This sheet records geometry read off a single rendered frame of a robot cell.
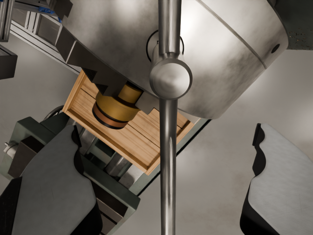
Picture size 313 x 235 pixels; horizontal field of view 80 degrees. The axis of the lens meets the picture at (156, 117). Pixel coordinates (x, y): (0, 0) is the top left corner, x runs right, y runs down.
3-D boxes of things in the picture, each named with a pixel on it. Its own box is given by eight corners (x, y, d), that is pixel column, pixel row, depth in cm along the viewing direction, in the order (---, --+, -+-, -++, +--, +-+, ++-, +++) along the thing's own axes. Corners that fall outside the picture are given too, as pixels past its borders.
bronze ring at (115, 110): (98, 67, 30) (76, 109, 34) (145, 102, 30) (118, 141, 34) (121, 63, 39) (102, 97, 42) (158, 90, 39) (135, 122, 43)
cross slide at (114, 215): (30, 134, 66) (19, 141, 62) (128, 207, 68) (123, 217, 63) (17, 166, 74) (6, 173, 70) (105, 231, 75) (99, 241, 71)
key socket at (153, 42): (147, 26, 19) (145, 29, 16) (181, 26, 19) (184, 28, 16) (148, 61, 20) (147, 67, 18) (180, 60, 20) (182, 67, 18)
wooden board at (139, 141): (108, 29, 54) (101, 27, 50) (208, 106, 54) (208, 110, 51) (69, 107, 66) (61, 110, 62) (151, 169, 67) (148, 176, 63)
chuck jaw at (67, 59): (136, 25, 30) (61, -18, 20) (154, 42, 28) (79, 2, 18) (105, 81, 34) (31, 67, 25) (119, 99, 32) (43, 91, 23)
